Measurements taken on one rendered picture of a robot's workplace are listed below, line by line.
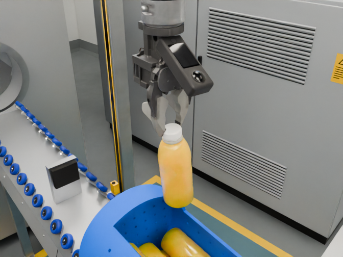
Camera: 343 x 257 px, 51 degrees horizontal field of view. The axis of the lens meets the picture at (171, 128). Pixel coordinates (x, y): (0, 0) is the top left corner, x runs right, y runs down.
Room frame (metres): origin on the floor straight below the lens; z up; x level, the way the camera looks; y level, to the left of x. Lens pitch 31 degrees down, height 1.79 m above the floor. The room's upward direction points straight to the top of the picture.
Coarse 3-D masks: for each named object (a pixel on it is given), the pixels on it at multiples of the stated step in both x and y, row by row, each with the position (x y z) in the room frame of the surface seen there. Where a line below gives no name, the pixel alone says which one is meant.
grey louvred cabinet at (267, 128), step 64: (128, 0) 2.67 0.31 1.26; (192, 0) 2.27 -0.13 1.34; (256, 0) 1.97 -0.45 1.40; (320, 0) 1.76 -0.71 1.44; (128, 64) 2.70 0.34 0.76; (256, 64) 1.93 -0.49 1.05; (320, 64) 1.70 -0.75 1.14; (192, 128) 2.25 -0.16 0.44; (256, 128) 1.90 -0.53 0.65; (320, 128) 1.65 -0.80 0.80; (256, 192) 1.85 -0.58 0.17; (320, 192) 1.59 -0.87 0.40
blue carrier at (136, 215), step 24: (144, 192) 0.64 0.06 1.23; (96, 216) 0.59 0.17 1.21; (120, 216) 0.57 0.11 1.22; (144, 216) 0.67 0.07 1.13; (168, 216) 0.72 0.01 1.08; (192, 216) 0.66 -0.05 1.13; (96, 240) 0.54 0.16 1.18; (120, 240) 0.51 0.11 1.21; (144, 240) 0.66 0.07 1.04; (216, 240) 0.59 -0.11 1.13
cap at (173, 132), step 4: (168, 124) 0.61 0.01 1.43; (172, 124) 0.61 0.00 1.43; (176, 124) 0.61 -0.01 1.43; (168, 128) 0.60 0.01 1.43; (172, 128) 0.60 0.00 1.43; (176, 128) 0.60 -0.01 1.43; (180, 128) 0.59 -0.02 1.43; (168, 132) 0.59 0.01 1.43; (172, 132) 0.58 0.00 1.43; (176, 132) 0.58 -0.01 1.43; (180, 132) 0.59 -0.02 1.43; (164, 136) 0.58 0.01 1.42; (168, 136) 0.58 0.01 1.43; (172, 136) 0.58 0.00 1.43; (176, 136) 0.58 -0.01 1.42; (180, 136) 0.59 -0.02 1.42; (168, 140) 0.58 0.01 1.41; (172, 140) 0.58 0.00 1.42; (176, 140) 0.58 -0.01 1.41
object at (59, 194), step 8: (64, 160) 0.97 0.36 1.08; (72, 160) 0.98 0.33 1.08; (48, 168) 0.92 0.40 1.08; (56, 168) 0.93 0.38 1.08; (64, 168) 0.94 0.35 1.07; (72, 168) 0.96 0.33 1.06; (48, 176) 0.93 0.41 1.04; (56, 176) 0.92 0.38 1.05; (64, 176) 0.94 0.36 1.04; (72, 176) 0.95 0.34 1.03; (56, 184) 0.92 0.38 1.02; (64, 184) 0.93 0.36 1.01; (72, 184) 0.97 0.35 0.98; (80, 184) 0.98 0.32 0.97; (56, 192) 0.93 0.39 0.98; (64, 192) 0.95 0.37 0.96; (72, 192) 0.96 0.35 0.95; (80, 192) 0.98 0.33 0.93; (56, 200) 0.92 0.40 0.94
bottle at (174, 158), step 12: (168, 144) 0.58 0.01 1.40; (180, 144) 0.58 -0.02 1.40; (168, 156) 0.57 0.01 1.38; (180, 156) 0.57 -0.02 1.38; (168, 168) 0.57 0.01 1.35; (180, 168) 0.57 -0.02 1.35; (168, 180) 0.57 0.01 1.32; (180, 180) 0.57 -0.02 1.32; (192, 180) 0.60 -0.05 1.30; (168, 192) 0.58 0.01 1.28; (180, 192) 0.57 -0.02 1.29; (192, 192) 0.60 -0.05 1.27; (168, 204) 0.59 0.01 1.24; (180, 204) 0.58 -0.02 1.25
